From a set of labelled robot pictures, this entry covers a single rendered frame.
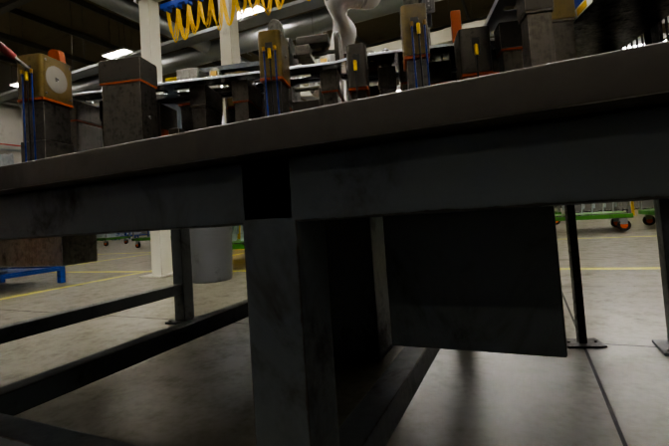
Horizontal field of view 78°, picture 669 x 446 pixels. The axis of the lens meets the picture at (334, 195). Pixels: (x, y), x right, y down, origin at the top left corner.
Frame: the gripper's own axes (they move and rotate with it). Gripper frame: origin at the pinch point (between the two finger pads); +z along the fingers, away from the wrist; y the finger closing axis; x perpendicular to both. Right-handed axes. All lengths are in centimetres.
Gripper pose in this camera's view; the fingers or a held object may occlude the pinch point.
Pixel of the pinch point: (427, 17)
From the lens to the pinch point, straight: 130.8
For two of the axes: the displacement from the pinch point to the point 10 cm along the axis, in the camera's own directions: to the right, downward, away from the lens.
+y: -1.5, -0.3, -9.9
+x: 9.9, -0.7, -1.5
